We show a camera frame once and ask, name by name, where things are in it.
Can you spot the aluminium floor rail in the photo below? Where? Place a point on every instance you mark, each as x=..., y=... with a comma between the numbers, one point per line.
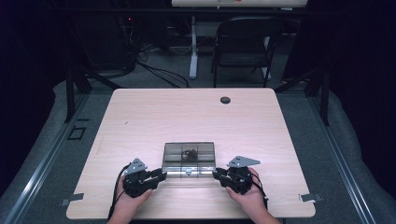
x=37, y=177
x=345, y=174

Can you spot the black folding chair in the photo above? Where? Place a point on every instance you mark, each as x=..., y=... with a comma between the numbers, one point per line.
x=246, y=34

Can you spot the dark computer tower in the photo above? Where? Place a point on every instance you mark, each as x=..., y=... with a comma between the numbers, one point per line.
x=109, y=40

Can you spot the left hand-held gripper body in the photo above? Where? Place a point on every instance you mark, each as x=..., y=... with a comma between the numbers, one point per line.
x=137, y=185

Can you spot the clear plastic compartment box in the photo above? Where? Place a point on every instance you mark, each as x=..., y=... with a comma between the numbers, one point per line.
x=189, y=160

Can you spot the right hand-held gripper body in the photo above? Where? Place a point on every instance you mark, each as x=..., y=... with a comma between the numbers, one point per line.
x=239, y=180

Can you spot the black metal frame stand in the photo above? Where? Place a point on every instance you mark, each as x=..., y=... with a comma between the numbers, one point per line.
x=70, y=93
x=325, y=99

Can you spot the black round table grommet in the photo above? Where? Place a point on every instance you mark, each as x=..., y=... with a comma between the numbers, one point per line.
x=225, y=100

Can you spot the person's left hand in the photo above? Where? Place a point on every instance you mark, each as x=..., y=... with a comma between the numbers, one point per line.
x=127, y=205

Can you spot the white desk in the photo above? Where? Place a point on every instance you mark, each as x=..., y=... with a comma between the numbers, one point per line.
x=193, y=46

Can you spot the person's right hand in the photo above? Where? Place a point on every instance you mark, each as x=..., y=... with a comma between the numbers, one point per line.
x=249, y=202

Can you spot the grey tape strip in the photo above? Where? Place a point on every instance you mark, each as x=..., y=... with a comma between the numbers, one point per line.
x=73, y=198
x=310, y=197

